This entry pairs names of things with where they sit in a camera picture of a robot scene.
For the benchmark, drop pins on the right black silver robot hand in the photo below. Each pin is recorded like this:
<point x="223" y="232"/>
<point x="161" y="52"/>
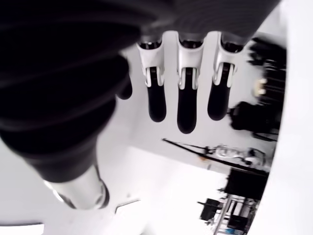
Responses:
<point x="61" y="85"/>

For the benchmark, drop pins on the silver humanoid robot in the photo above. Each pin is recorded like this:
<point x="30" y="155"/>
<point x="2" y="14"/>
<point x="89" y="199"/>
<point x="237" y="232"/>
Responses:
<point x="230" y="153"/>

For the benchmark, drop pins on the beige shoe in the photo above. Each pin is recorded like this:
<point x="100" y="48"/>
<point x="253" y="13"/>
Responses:
<point x="260" y="82"/>
<point x="260" y="92"/>

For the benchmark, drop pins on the black panel screen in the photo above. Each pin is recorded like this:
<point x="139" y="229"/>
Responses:
<point x="247" y="182"/>

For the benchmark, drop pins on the black luggage cases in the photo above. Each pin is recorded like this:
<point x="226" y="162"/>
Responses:
<point x="271" y="61"/>

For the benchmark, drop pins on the metal shelving rack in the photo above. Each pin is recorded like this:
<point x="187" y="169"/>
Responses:
<point x="234" y="215"/>

